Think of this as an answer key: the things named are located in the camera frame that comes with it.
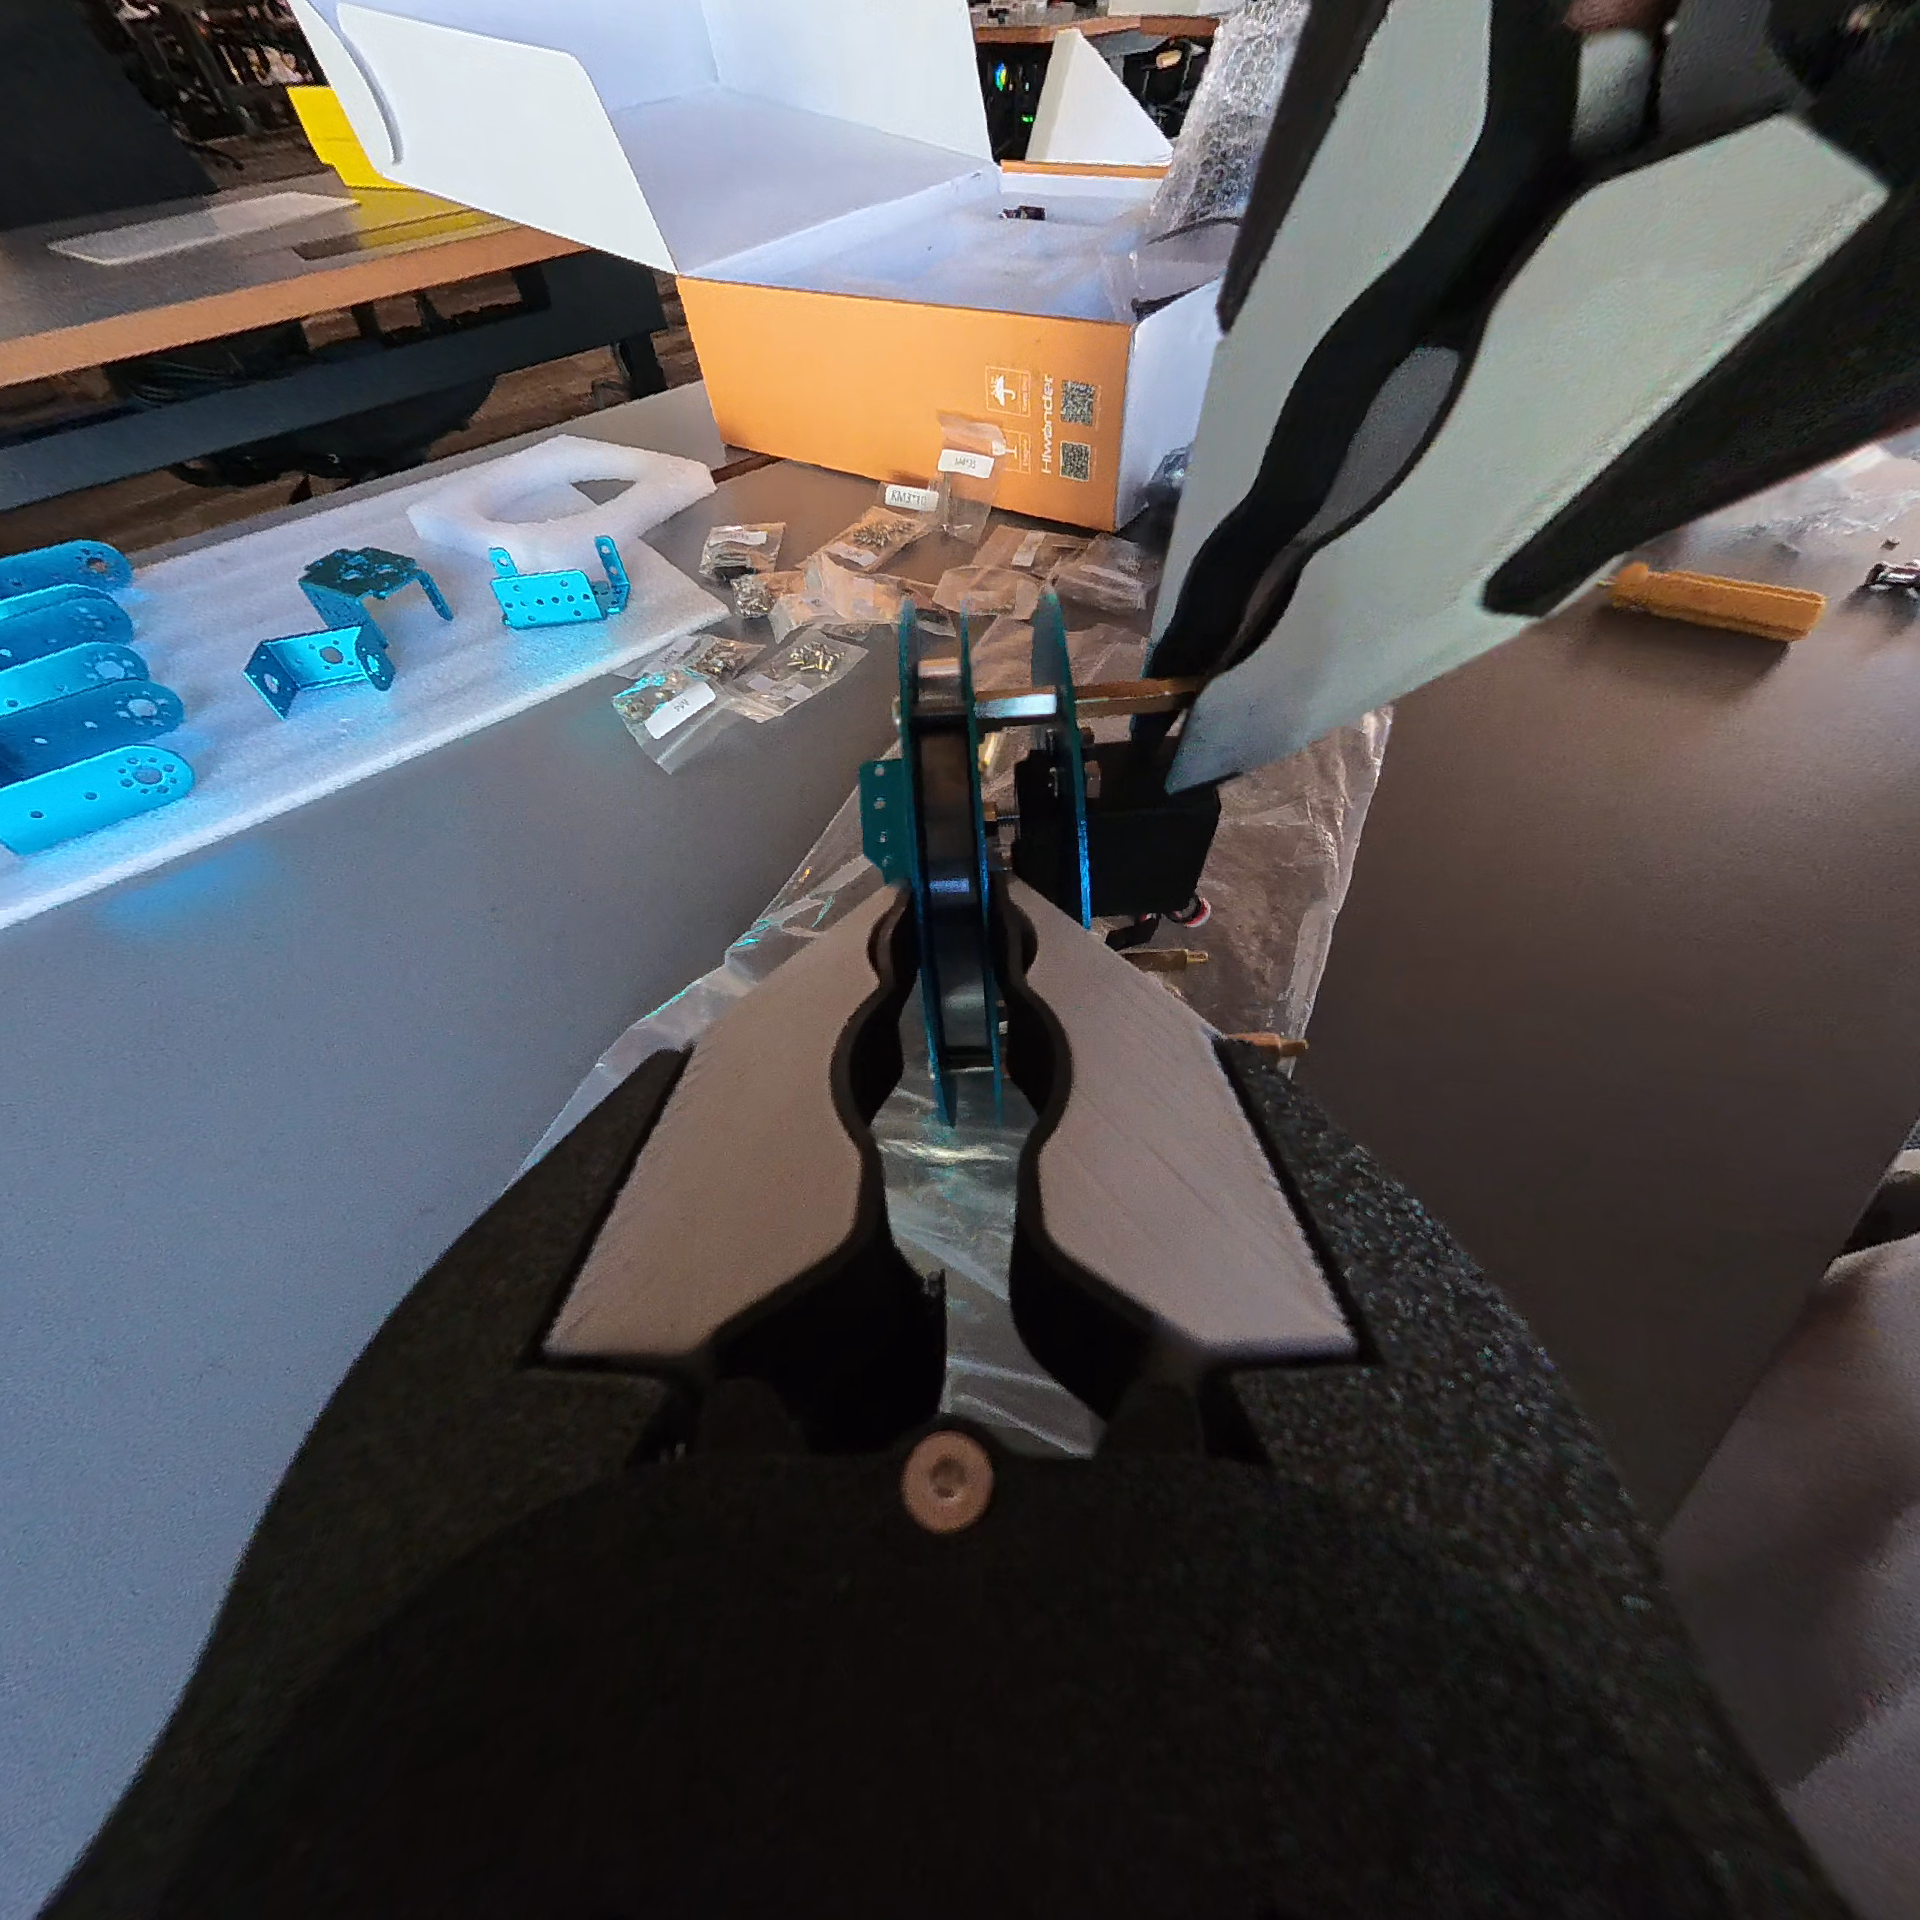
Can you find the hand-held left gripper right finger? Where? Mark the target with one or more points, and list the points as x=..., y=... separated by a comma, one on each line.
x=1171, y=1185

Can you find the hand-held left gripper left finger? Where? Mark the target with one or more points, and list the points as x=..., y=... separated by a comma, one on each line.
x=721, y=1185

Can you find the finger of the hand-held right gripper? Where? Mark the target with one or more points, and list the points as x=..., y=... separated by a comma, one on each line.
x=1349, y=224
x=1575, y=421

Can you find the blue round base assembly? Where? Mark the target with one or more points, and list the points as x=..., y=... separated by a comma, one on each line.
x=1110, y=840

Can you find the grey desk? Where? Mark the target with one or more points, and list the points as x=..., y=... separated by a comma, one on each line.
x=1575, y=974

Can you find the wooden-edged office desk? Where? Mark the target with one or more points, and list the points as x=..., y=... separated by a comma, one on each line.
x=150, y=300

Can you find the bubble wrap bag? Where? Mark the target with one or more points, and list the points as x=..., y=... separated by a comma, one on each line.
x=1215, y=135

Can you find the large clear plastic bag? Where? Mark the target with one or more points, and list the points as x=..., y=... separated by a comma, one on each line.
x=1307, y=901

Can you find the white foam box insert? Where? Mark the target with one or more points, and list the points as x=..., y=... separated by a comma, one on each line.
x=902, y=255

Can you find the pile of small screw bags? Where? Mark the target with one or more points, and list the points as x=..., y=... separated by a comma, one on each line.
x=721, y=697

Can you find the orange cardboard box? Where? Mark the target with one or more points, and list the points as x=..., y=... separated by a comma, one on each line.
x=869, y=375

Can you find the white foam sheet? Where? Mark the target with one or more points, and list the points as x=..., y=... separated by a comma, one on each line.
x=452, y=705

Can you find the white foam cutout piece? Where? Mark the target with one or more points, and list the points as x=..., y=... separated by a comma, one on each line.
x=466, y=517

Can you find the clear acrylic plate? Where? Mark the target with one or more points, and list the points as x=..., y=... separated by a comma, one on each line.
x=165, y=229

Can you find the black slanted board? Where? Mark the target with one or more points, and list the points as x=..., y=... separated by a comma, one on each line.
x=76, y=120

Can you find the blue long U bracket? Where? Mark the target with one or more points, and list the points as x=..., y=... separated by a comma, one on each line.
x=557, y=608

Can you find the blue small bracket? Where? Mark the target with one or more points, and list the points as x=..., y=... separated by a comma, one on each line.
x=308, y=668

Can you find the blue multi-hole bracket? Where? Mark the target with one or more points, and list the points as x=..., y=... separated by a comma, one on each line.
x=359, y=580

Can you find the blue round-end side bracket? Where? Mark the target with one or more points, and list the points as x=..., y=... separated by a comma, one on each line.
x=67, y=622
x=76, y=675
x=91, y=735
x=61, y=567
x=91, y=803

